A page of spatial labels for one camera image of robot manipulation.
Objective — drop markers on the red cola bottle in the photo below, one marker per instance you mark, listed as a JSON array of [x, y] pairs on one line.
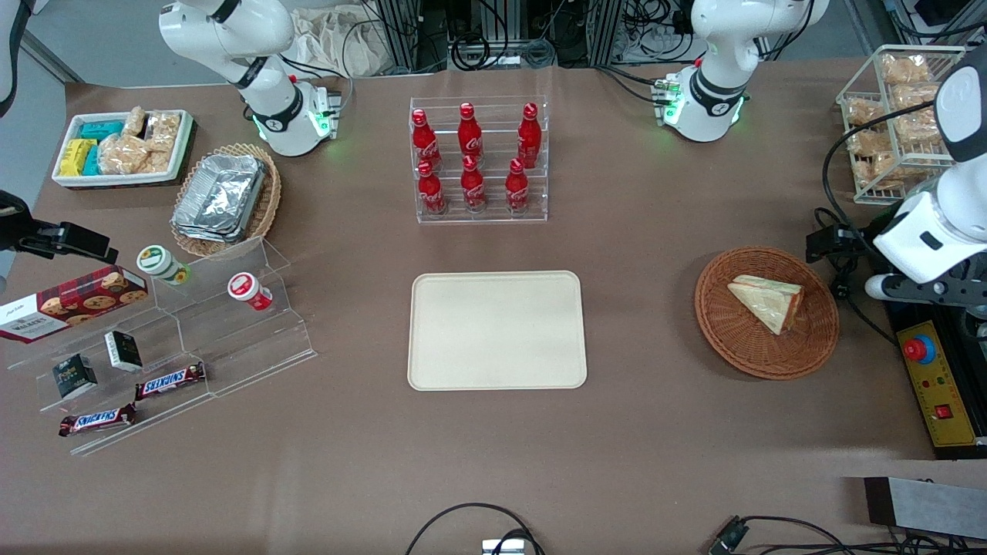
[[431, 193], [425, 142], [473, 189], [469, 135], [517, 191], [529, 139]]

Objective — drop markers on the beige plastic tray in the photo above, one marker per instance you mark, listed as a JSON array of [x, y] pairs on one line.
[[497, 331]]

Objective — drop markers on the oval light wicker basket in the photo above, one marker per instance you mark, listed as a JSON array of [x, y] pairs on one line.
[[270, 200]]

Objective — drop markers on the triangular sandwich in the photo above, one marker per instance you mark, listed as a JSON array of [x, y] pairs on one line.
[[763, 302]]

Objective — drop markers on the red lidded yogurt cup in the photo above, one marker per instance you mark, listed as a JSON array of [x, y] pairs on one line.
[[247, 289]]

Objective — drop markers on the beige cloth bag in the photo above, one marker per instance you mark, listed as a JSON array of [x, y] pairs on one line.
[[339, 42]]

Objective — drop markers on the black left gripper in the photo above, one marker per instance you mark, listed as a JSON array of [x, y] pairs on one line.
[[857, 239]]

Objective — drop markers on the small black carton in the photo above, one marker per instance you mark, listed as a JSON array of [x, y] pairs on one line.
[[75, 376], [123, 351]]

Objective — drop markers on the clear bag of fried snacks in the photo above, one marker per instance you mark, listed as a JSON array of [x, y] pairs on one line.
[[914, 129], [867, 142], [906, 69], [914, 96], [865, 112]]

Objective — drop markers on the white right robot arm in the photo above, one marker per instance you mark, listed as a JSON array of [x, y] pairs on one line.
[[231, 38]]

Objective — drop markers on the round brown wicker basket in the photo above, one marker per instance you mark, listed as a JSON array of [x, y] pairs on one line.
[[732, 339]]

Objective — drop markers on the clear bag of rice crackers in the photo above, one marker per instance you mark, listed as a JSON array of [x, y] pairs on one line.
[[135, 121], [164, 129], [123, 154]]

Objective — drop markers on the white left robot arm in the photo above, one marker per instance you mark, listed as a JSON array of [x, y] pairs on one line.
[[717, 46]]

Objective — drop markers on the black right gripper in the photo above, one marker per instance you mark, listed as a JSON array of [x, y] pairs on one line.
[[17, 222]]

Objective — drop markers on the teal snack pack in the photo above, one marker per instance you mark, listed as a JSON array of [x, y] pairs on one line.
[[102, 129], [92, 160]]

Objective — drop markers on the yellow snack pack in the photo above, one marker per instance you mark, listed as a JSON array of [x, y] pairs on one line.
[[75, 156]]

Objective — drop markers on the green lidded yogurt cup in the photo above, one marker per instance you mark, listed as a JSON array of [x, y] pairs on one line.
[[158, 262]]

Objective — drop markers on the aluminium frame profile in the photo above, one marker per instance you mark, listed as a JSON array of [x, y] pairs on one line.
[[401, 31], [605, 31]]

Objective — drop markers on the stack of foil trays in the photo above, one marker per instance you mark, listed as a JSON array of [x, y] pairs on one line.
[[220, 196]]

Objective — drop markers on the grey metal bar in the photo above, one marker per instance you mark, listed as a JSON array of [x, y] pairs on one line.
[[925, 505]]

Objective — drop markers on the Snickers chocolate bar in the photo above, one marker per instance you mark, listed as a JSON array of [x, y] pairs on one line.
[[96, 420], [170, 381]]

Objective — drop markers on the white rectangular snack tray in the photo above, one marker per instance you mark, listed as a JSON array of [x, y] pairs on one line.
[[116, 179]]

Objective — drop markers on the red Walkers cookie box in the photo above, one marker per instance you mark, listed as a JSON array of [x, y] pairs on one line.
[[69, 304]]

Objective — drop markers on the clear acrylic bottle rack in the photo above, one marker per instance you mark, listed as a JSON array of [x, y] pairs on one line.
[[493, 217]]

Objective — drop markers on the clear acrylic stepped display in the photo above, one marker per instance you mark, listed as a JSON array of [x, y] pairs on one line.
[[247, 347]]

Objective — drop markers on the black machine with yellow panel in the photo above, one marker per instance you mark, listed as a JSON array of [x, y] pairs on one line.
[[944, 393]]

